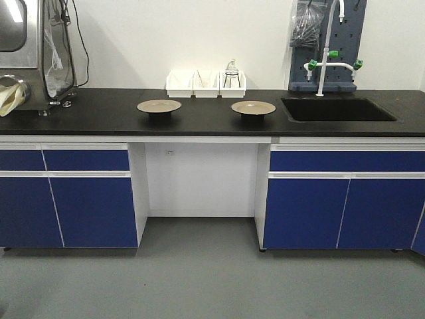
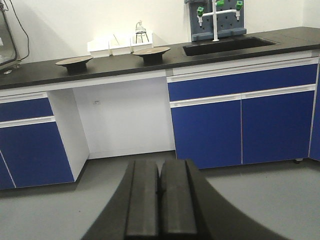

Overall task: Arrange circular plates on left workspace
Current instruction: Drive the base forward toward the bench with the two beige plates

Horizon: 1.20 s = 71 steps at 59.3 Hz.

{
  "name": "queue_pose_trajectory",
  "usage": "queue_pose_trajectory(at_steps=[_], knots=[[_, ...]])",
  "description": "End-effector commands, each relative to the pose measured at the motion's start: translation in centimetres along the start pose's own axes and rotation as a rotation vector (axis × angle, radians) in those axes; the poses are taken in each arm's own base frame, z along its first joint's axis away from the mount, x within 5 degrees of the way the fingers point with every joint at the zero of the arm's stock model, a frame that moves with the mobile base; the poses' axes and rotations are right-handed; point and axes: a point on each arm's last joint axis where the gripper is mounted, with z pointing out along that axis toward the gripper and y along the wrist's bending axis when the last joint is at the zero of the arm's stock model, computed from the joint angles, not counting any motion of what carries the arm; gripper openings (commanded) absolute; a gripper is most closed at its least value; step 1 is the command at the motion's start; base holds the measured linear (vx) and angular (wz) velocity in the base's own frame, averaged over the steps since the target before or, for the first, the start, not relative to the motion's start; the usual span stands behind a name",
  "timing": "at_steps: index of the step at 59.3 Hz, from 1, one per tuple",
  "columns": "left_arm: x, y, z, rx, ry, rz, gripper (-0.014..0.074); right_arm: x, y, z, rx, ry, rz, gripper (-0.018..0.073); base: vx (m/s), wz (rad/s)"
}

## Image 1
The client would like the glass alcohol lamp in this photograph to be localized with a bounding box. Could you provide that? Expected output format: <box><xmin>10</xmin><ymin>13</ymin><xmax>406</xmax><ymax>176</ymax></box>
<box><xmin>225</xmin><ymin>59</ymin><xmax>239</xmax><ymax>78</ymax></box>

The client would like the left blue cabinet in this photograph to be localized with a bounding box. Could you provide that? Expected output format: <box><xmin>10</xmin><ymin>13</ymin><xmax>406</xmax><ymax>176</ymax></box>
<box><xmin>1</xmin><ymin>143</ymin><xmax>139</xmax><ymax>248</ymax></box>

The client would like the black lab sink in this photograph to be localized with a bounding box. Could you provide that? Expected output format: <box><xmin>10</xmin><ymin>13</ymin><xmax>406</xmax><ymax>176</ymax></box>
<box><xmin>282</xmin><ymin>98</ymin><xmax>397</xmax><ymax>122</ymax></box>

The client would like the right blue cabinet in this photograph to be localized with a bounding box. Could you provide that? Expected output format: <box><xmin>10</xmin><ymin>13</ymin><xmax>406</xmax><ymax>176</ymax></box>
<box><xmin>257</xmin><ymin>144</ymin><xmax>424</xmax><ymax>254</ymax></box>

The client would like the blue cabinet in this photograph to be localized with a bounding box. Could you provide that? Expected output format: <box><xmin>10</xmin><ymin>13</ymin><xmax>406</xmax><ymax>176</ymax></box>
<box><xmin>257</xmin><ymin>144</ymin><xmax>424</xmax><ymax>254</ymax></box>
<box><xmin>1</xmin><ymin>143</ymin><xmax>139</xmax><ymax>248</ymax></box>

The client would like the clear glass beaker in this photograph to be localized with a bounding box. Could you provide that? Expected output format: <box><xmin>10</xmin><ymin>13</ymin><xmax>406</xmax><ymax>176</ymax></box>
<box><xmin>199</xmin><ymin>75</ymin><xmax>210</xmax><ymax>88</ymax></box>

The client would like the black wire tripod stand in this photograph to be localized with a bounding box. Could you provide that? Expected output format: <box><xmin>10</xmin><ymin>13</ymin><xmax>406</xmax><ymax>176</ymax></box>
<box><xmin>223</xmin><ymin>70</ymin><xmax>240</xmax><ymax>88</ymax></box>

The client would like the stainless steel machine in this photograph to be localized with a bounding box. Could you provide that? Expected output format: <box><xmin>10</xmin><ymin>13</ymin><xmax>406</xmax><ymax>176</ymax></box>
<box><xmin>1</xmin><ymin>0</ymin><xmax>76</xmax><ymax>116</ymax></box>

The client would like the beige plate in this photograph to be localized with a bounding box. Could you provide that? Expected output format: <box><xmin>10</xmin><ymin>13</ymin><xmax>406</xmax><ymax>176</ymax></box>
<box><xmin>136</xmin><ymin>99</ymin><xmax>182</xmax><ymax>119</ymax></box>
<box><xmin>230</xmin><ymin>101</ymin><xmax>276</xmax><ymax>120</ymax></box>

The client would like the left white storage bin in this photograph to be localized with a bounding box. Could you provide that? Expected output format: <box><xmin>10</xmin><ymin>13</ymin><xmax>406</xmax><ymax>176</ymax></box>
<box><xmin>165</xmin><ymin>69</ymin><xmax>195</xmax><ymax>98</ymax></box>

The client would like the black power cable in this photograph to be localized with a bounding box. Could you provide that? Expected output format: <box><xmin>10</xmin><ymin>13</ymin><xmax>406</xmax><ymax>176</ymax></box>
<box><xmin>49</xmin><ymin>0</ymin><xmax>90</xmax><ymax>88</ymax></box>

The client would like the white lab faucet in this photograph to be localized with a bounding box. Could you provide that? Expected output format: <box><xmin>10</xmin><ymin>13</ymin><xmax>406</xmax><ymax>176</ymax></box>
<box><xmin>303</xmin><ymin>0</ymin><xmax>363</xmax><ymax>97</ymax></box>

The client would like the blue pegboard drying rack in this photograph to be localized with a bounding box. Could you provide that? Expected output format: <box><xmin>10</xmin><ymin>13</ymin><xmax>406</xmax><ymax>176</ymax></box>
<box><xmin>288</xmin><ymin>1</ymin><xmax>367</xmax><ymax>92</ymax></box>

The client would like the middle white storage bin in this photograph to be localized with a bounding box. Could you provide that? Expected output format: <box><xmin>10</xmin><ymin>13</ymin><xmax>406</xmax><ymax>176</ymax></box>
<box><xmin>193</xmin><ymin>69</ymin><xmax>219</xmax><ymax>98</ymax></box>

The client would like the clear plastic bag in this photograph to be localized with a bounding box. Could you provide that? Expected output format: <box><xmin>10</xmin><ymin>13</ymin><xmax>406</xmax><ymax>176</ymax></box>
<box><xmin>290</xmin><ymin>1</ymin><xmax>323</xmax><ymax>48</ymax></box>

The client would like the white storage bin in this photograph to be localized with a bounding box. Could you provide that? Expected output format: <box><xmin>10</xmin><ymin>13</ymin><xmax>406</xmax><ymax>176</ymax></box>
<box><xmin>219</xmin><ymin>70</ymin><xmax>247</xmax><ymax>98</ymax></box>
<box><xmin>165</xmin><ymin>69</ymin><xmax>195</xmax><ymax>98</ymax></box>
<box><xmin>193</xmin><ymin>69</ymin><xmax>219</xmax><ymax>98</ymax></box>

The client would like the right white storage bin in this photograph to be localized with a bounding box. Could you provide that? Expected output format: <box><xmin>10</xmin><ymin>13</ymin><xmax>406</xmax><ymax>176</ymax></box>
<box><xmin>219</xmin><ymin>70</ymin><xmax>247</xmax><ymax>98</ymax></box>

